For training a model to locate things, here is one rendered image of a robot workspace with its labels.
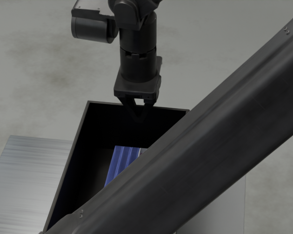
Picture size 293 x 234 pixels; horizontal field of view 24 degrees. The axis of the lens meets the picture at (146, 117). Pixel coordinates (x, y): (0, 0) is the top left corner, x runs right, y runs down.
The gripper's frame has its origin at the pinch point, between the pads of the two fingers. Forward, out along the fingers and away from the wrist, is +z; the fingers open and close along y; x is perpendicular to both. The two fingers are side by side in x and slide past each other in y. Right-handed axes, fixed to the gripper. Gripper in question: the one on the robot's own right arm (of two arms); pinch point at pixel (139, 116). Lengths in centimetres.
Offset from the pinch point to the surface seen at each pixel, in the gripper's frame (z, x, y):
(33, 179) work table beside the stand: 12.4, -18.5, 4.8
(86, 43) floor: 94, -49, -162
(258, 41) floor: 94, 27, -175
